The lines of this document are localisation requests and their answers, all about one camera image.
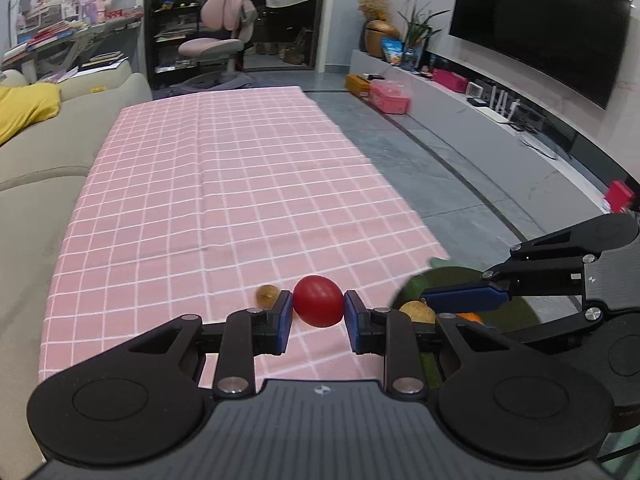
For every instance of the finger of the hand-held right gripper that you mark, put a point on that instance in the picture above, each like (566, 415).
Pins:
(575, 324)
(465, 298)

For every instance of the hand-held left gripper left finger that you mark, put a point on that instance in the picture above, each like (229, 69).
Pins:
(285, 322)

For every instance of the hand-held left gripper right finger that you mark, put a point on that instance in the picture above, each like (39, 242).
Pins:
(352, 322)

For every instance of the orange mandarin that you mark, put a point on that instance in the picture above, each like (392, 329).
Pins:
(470, 317)

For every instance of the red tomato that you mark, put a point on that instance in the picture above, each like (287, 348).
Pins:
(318, 300)

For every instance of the large golden pomelo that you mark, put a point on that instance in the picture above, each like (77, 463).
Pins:
(419, 311)

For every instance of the green bowl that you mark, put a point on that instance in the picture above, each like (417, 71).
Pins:
(520, 316)

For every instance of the small brown longan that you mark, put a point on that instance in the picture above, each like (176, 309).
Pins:
(266, 294)

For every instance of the red box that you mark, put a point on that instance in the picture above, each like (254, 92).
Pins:
(617, 196)

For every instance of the pink checked tablecloth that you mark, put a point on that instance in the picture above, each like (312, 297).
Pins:
(225, 185)

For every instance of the white router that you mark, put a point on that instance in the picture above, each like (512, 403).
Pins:
(500, 115)

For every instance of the white low television cabinet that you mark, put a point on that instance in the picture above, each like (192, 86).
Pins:
(450, 105)

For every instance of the pink storage box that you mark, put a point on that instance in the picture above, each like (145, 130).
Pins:
(390, 97)

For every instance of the magenta box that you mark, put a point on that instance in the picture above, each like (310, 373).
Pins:
(450, 80)

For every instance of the orange box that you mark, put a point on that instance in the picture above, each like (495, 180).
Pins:
(357, 85)

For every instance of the potted green plant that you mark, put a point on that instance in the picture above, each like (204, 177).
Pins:
(412, 57)

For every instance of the blue snack bag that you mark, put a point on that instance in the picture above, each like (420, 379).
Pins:
(392, 50)

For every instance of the black flat television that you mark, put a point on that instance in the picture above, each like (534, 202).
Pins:
(540, 25)

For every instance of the golden round vase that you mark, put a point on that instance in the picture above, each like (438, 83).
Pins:
(380, 35)

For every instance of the pink office chair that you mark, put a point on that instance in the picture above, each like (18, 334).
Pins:
(210, 47)

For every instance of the beige sofa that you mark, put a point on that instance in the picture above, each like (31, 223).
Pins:
(40, 170)

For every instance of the dried flower bunch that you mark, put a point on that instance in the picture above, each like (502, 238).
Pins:
(374, 5)

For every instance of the stack of books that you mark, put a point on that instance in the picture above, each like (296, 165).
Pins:
(102, 60)

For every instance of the black shelf unit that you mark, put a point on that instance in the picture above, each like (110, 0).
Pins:
(165, 20)

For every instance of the yellow cushion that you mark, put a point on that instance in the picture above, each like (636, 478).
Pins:
(25, 107)

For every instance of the grey desk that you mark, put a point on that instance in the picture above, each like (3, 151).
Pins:
(85, 35)

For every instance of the small white frame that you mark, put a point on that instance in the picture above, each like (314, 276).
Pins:
(475, 89)

